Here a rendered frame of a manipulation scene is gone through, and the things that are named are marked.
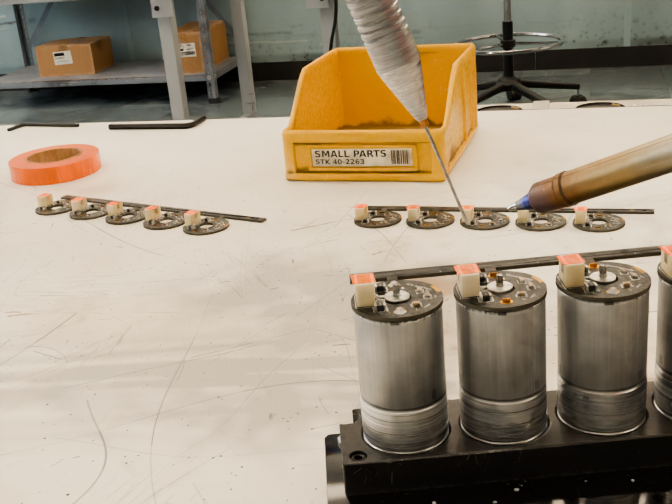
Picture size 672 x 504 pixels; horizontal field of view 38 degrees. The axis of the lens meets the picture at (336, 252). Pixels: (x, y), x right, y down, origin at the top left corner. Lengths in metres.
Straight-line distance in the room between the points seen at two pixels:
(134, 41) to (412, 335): 4.97
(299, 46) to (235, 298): 4.49
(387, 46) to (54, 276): 0.30
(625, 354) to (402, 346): 0.06
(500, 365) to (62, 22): 5.14
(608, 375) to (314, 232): 0.26
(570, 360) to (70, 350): 0.22
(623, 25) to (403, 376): 4.47
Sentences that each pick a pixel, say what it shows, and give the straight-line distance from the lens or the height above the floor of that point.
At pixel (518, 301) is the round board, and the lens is 0.26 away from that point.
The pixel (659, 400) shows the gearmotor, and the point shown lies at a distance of 0.29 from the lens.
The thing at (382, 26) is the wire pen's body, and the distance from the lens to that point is 0.23.
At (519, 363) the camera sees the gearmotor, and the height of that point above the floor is 0.80.
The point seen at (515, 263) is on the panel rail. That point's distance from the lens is 0.28.
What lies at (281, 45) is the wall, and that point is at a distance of 4.93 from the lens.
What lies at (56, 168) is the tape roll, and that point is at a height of 0.76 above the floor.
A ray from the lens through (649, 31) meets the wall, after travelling 4.72.
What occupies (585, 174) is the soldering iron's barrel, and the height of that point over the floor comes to 0.85.
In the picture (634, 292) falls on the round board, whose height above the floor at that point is 0.81.
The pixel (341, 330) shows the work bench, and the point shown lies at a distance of 0.39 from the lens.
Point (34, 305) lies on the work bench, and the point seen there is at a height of 0.75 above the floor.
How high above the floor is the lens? 0.92
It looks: 21 degrees down
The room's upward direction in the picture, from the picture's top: 5 degrees counter-clockwise
